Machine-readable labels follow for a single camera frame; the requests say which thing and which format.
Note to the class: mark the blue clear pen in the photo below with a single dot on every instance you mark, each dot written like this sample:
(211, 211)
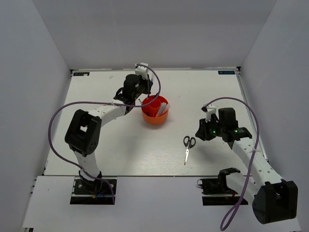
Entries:
(149, 85)

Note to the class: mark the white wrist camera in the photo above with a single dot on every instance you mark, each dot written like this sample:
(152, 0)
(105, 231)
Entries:
(142, 70)
(209, 109)

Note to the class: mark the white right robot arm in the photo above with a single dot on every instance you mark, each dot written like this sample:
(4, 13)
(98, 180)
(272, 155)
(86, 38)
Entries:
(271, 197)

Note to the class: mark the orange round compartment container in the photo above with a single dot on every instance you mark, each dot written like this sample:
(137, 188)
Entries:
(149, 111)

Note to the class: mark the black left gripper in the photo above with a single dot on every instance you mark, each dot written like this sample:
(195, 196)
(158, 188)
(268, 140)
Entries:
(148, 83)

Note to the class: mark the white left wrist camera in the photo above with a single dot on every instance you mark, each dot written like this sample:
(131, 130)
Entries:
(142, 70)

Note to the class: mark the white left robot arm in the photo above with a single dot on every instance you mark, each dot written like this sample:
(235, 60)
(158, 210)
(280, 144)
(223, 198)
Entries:
(84, 130)

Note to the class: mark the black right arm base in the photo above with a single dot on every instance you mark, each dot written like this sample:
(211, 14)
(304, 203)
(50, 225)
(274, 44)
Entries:
(213, 193)

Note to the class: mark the corner table label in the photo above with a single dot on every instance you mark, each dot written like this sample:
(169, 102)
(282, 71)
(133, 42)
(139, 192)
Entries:
(81, 74)
(225, 72)

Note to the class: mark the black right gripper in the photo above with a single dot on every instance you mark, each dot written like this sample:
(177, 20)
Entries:
(203, 131)

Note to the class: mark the black handled scissors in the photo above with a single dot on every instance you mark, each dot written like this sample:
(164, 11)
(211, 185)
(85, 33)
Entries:
(188, 142)

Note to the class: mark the left corner table label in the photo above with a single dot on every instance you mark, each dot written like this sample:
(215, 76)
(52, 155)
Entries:
(81, 74)

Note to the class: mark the right corner table label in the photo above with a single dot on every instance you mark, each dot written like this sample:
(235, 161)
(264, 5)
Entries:
(225, 72)

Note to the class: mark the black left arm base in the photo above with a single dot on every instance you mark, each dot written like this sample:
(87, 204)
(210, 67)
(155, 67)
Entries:
(93, 193)

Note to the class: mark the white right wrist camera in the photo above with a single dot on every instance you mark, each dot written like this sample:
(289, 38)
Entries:
(209, 109)

